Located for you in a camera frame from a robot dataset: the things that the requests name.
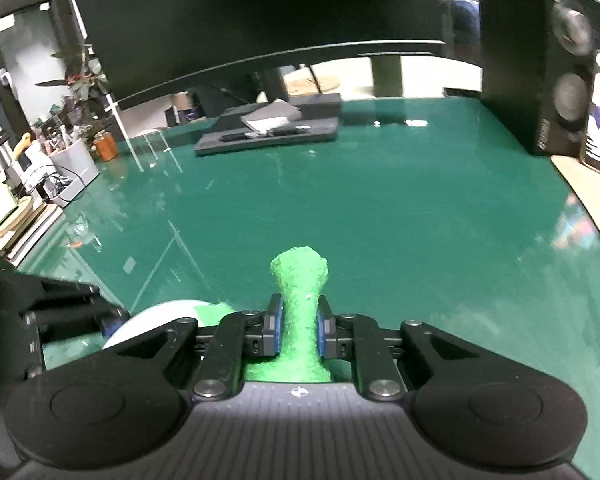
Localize green cleaning cloth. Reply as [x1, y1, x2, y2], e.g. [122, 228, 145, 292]
[194, 246, 330, 396]

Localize stack of books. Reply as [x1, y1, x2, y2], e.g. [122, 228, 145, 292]
[0, 197, 62, 266]

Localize grey desk organizer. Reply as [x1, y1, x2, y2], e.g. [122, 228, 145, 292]
[36, 140, 99, 208]

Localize orange jar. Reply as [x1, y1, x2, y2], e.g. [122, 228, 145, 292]
[93, 130, 119, 162]

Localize black pen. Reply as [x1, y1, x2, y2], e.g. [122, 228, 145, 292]
[220, 125, 312, 143]

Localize grey notepad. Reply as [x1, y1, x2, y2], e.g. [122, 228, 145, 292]
[240, 100, 302, 131]

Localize round wooden coaster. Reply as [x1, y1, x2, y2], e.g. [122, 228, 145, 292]
[286, 76, 340, 96]

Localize potted plant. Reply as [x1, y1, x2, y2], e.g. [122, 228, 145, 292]
[35, 44, 110, 122]

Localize tan cork mouse pad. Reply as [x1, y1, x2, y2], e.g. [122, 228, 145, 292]
[550, 155, 600, 231]

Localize black curved monitor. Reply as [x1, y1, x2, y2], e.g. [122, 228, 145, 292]
[66, 0, 451, 110]

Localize black speaker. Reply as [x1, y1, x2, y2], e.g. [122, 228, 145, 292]
[479, 0, 600, 157]

